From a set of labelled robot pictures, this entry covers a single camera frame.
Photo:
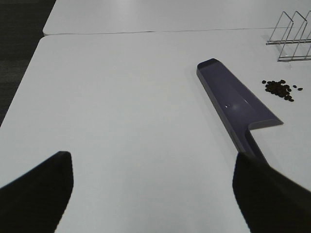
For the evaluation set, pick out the pile of coffee beans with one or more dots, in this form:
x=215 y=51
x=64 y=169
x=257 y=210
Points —
x=281 y=89

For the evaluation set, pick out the chrome wire rack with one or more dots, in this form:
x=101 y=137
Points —
x=292 y=37

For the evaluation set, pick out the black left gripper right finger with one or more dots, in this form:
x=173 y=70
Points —
x=269 y=201

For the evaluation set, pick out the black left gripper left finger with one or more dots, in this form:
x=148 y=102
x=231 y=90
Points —
x=35 y=202

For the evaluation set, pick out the purple plastic dustpan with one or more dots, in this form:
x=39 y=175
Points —
x=238 y=108

